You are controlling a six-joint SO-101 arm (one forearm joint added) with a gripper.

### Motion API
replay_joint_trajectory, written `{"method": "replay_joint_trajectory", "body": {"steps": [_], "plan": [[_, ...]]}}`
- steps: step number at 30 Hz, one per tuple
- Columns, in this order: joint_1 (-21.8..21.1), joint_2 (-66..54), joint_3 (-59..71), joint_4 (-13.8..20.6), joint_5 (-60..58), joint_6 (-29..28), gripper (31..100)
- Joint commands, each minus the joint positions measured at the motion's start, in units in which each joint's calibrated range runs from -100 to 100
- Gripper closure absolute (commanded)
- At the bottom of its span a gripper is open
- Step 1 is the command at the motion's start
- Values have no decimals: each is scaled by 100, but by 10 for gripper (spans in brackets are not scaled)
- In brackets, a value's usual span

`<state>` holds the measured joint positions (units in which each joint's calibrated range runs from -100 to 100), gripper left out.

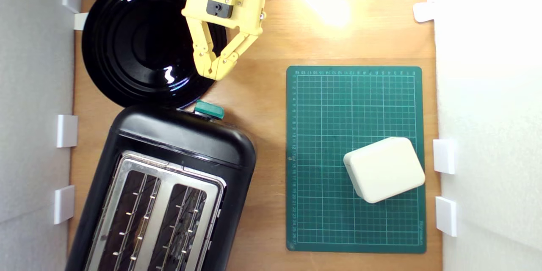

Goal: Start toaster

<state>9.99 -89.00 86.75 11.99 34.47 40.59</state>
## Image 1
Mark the green toaster lever knob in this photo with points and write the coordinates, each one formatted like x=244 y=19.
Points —
x=209 y=110

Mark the black two-slot toaster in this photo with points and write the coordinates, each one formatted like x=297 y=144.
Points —
x=182 y=144

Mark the black round plate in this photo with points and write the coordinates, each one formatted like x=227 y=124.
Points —
x=139 y=38

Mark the green cutting mat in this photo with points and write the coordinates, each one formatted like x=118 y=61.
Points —
x=330 y=135

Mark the white rounded block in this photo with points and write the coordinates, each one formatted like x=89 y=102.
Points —
x=385 y=169

